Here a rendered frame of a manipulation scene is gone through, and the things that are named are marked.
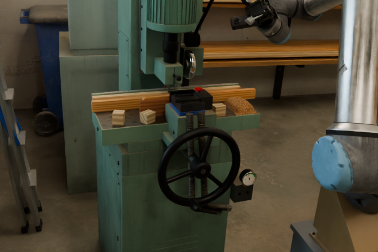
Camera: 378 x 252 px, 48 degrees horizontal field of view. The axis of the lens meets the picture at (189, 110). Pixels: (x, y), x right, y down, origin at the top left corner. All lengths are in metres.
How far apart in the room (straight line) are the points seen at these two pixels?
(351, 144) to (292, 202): 1.64
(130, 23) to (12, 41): 2.30
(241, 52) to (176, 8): 2.31
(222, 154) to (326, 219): 0.44
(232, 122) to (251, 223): 1.08
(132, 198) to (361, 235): 0.78
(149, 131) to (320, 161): 0.58
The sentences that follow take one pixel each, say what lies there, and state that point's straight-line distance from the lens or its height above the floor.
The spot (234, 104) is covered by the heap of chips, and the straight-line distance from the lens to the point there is 1.63.
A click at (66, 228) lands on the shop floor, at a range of 2.50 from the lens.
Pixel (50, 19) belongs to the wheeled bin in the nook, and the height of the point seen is 0.92.
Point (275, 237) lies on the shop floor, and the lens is 2.49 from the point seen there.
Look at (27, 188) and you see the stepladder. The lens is 2.36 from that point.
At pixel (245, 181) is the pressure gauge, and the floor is 0.65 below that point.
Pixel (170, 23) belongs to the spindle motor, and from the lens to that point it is 1.48.
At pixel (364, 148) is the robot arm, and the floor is 1.02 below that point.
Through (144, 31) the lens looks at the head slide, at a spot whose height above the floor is 1.17.
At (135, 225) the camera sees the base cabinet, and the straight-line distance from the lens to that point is 1.66.
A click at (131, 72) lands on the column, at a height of 0.98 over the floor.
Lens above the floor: 1.50
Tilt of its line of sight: 22 degrees down
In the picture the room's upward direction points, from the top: 3 degrees clockwise
